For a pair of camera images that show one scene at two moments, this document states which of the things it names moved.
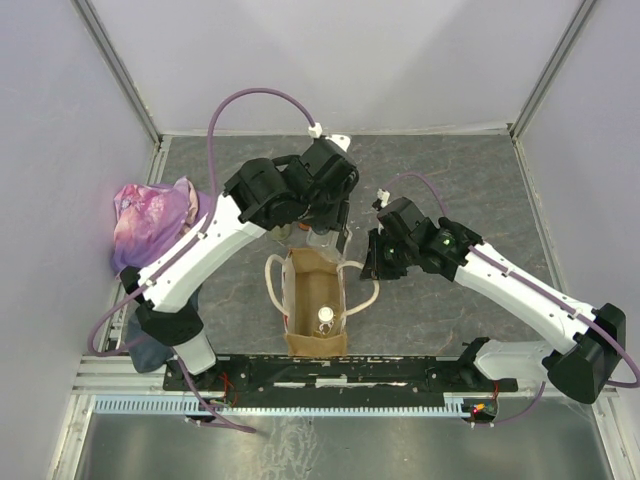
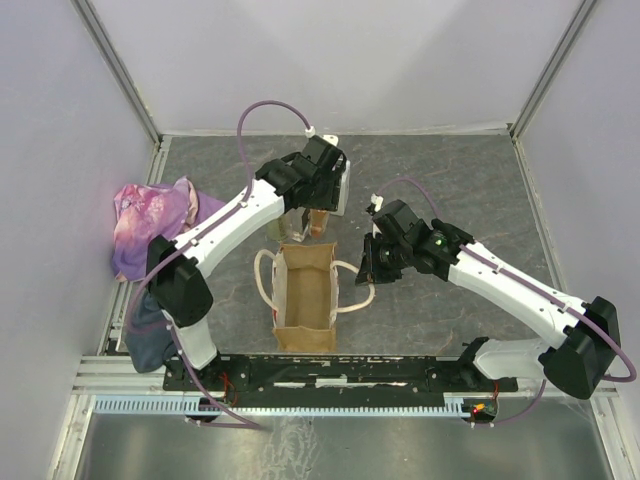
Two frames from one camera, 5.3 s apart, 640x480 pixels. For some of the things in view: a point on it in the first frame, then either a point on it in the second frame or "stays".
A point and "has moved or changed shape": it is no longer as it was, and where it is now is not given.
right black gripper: (374, 268) stays
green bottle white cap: (281, 234) stays
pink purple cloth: (147, 217) stays
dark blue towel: (145, 351) stays
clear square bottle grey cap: (326, 244) to (294, 222)
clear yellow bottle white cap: (326, 318) has moved or changed shape
